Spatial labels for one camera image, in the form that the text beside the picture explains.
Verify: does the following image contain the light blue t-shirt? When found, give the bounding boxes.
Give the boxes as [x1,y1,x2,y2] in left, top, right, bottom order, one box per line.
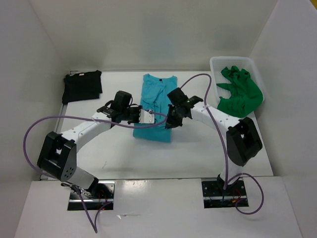
[133,74,177,143]

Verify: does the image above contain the black t-shirt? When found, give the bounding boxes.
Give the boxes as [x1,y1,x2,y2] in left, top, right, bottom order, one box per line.
[62,70,103,105]

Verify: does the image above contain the green t-shirt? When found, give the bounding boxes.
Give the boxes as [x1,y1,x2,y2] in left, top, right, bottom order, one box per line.
[217,65,264,118]

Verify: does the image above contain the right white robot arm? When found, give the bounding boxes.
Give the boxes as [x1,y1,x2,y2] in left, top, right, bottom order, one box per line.
[165,88,263,195]

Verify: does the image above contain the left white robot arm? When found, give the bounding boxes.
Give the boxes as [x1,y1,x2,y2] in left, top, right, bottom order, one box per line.
[37,91,143,198]

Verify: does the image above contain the white plastic basket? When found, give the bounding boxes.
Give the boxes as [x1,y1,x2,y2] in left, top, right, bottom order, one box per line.
[210,56,265,102]

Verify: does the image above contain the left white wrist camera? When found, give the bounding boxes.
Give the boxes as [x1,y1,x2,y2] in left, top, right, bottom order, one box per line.
[139,109,155,124]

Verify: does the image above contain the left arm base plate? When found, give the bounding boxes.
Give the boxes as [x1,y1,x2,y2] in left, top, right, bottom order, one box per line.
[67,180,116,211]

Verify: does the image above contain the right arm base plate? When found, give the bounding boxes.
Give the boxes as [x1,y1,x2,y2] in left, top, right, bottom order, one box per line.
[201,178,249,208]

